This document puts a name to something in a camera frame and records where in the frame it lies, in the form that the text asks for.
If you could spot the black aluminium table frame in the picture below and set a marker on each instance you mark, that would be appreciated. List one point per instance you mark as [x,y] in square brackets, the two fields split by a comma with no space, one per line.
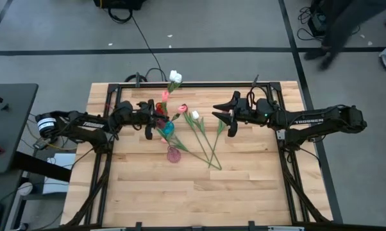
[212,85]

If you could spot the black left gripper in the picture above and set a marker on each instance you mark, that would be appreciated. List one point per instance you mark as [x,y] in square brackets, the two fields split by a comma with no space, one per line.
[146,114]

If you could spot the red glass vase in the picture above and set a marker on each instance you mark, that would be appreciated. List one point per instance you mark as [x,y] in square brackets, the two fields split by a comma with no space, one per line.
[160,109]

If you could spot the blue glass vase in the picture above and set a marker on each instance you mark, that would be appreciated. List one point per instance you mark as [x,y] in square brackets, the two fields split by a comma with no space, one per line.
[169,127]

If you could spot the white round object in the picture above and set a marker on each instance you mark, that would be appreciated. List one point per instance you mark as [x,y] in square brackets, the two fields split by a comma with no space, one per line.
[24,189]

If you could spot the black frame clamp post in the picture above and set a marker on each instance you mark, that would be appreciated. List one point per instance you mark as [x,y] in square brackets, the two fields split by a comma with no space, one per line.
[255,80]
[137,80]
[138,226]
[251,225]

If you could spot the black desk foot bar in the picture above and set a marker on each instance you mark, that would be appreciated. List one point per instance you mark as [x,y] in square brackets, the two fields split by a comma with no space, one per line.
[42,167]

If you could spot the black desk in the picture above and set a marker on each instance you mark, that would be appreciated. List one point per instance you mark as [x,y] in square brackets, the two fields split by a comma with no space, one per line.
[10,128]

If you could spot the black power adapter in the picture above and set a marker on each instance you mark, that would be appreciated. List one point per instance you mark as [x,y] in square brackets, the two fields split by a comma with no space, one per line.
[45,141]

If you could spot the dark red tulip flower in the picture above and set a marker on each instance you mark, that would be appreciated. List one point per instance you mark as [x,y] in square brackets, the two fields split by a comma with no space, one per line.
[161,123]

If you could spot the black equipment case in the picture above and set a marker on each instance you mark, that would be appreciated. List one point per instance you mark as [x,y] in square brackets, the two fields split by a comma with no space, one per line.
[318,22]

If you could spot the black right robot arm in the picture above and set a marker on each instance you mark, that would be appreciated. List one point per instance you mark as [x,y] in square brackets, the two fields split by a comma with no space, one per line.
[308,121]

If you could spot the pink glass vase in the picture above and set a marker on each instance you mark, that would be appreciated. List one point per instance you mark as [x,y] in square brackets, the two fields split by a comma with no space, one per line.
[173,156]

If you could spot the black floor box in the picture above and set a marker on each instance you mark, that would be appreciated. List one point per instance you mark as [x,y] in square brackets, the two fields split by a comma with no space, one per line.
[119,3]

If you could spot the white box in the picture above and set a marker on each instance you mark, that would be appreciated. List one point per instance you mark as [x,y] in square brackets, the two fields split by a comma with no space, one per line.
[58,173]

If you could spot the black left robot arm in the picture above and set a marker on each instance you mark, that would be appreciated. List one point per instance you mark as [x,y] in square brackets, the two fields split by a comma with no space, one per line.
[84,123]

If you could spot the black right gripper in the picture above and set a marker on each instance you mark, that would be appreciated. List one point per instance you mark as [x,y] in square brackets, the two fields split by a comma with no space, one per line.
[244,110]

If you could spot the tulip with green leaves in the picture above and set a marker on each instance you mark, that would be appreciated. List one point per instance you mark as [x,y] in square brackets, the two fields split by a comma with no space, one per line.
[221,126]

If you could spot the person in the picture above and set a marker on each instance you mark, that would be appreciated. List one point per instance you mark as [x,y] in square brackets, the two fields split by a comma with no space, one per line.
[340,25]

